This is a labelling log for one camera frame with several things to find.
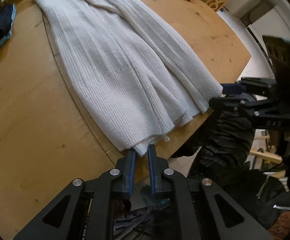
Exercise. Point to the white knit cardigan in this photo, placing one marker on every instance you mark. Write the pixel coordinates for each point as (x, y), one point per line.
(135, 74)

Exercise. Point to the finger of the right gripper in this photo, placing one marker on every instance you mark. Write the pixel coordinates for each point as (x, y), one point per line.
(250, 85)
(234, 103)

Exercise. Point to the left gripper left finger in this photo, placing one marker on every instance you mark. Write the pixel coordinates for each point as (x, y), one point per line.
(125, 182)

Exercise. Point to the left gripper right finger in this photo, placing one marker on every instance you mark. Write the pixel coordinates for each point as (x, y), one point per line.
(157, 165)

